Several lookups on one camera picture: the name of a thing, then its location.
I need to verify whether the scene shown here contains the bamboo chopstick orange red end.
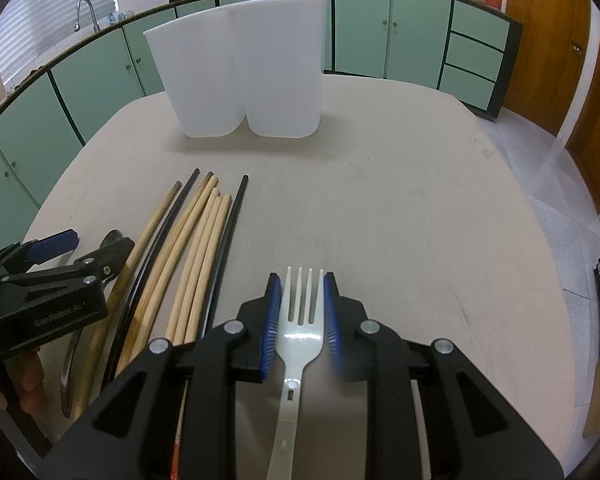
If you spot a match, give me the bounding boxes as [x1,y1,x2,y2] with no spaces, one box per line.
[168,193,233,480]

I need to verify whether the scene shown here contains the bamboo chopstick red handle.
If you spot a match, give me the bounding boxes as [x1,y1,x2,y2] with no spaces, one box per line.
[131,176,219,358]

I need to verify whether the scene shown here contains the black chopstick with band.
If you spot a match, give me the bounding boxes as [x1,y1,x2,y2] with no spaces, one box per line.
[100,168,200,390]

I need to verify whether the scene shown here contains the black lacquer chopstick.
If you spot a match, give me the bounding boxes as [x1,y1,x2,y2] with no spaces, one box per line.
[197,174,249,339]

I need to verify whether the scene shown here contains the white twin utensil holder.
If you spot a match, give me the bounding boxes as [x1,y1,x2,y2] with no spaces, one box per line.
[144,0,328,139]

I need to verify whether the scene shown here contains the white window blinds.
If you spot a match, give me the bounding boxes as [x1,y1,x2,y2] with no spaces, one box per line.
[0,0,117,80]

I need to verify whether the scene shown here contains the metal spoon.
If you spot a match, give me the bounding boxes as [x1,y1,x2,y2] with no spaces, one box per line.
[59,228,124,420]

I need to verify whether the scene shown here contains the light bamboo chopstick red end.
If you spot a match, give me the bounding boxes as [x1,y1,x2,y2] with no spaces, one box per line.
[112,172,218,376]

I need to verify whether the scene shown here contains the wooden door near cabinets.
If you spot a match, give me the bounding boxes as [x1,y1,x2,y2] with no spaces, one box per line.
[504,0,591,134]

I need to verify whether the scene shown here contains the chrome sink faucet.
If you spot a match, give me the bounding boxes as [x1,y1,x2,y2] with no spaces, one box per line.
[73,0,102,34]

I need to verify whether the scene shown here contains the left hand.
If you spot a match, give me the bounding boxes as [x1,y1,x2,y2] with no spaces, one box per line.
[0,347,47,417]

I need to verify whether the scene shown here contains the green lower kitchen cabinets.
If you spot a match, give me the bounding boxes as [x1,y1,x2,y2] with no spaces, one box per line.
[0,0,522,249]

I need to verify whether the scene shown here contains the white plastic fork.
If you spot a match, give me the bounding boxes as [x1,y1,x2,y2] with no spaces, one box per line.
[266,266,325,479]

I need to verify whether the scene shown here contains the pale bamboo chopstick red pattern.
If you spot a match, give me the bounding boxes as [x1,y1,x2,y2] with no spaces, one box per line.
[166,188,220,346]

